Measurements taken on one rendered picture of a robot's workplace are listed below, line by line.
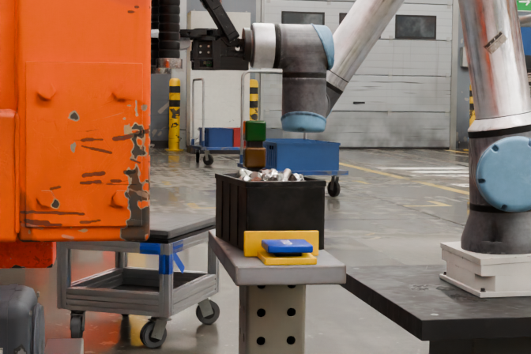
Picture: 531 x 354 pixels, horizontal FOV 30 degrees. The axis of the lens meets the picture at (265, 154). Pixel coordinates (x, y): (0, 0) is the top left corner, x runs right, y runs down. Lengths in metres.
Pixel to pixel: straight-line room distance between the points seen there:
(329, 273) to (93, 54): 0.52
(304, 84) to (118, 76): 0.81
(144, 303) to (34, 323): 1.34
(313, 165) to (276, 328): 5.67
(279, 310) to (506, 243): 0.66
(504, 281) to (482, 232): 0.12
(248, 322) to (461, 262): 0.68
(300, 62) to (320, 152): 5.33
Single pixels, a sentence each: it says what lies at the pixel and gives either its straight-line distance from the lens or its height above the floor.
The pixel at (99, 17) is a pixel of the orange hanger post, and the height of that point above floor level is 0.79.
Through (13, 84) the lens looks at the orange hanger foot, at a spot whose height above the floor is 0.71.
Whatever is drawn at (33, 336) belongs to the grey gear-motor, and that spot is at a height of 0.35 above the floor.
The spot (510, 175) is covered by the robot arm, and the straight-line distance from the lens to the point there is 1.95.
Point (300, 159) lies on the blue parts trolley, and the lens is 7.26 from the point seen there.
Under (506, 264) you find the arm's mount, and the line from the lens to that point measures 2.11.
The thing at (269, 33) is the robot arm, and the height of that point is 0.83.
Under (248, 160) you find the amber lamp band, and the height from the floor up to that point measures 0.58.
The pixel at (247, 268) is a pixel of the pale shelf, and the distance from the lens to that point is 1.49.
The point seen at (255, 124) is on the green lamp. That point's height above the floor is 0.65.
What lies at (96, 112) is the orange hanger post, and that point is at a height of 0.68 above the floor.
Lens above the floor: 0.69
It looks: 3 degrees down
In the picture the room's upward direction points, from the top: 1 degrees clockwise
